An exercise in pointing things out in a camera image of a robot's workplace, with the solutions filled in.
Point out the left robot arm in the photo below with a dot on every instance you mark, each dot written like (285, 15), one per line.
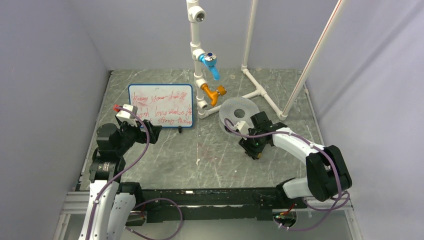
(111, 200)

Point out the blue framed whiteboard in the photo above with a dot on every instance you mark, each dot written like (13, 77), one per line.
(167, 105)

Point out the blue plastic tap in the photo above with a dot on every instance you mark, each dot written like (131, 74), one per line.
(209, 59)

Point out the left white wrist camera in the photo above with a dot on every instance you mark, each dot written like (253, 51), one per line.
(124, 114)

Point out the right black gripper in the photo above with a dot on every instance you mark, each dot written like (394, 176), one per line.
(251, 150)

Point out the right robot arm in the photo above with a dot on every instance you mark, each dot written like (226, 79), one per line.
(327, 175)

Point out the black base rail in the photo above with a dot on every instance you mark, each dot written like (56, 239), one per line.
(259, 203)

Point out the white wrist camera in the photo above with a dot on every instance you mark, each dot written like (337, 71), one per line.
(124, 114)
(241, 127)

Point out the white PVC pipe frame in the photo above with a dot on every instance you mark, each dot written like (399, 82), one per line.
(196, 14)

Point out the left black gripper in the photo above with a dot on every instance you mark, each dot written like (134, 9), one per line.
(142, 135)

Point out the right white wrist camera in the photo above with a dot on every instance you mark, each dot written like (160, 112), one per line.
(241, 127)

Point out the orange plastic tap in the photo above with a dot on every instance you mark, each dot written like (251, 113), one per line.
(213, 95)

